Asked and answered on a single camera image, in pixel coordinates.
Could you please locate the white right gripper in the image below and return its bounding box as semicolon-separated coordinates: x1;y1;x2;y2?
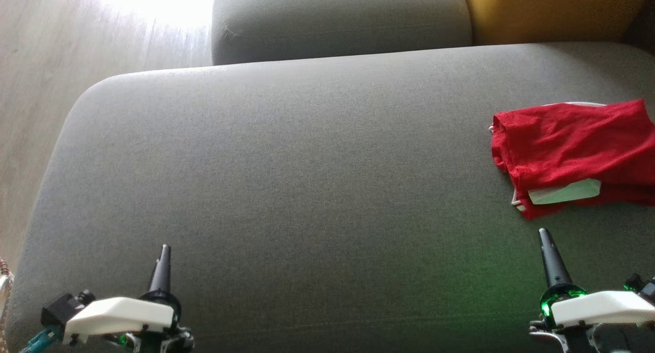
538;229;655;328

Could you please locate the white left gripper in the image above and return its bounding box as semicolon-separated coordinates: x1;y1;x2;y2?
64;245;181;343

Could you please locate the red white-trimmed basketball jersey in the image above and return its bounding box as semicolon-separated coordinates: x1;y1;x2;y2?
490;99;655;222

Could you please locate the wide yellow sofa backrest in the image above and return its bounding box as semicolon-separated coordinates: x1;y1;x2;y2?
459;0;655;46

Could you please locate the long grey sofa seat cushion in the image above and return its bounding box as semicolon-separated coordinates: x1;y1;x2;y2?
211;0;472;66

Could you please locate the teal cable connector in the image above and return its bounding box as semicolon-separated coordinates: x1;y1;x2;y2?
20;326;65;353

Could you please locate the braided light cable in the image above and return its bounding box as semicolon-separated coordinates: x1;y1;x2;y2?
0;258;13;353

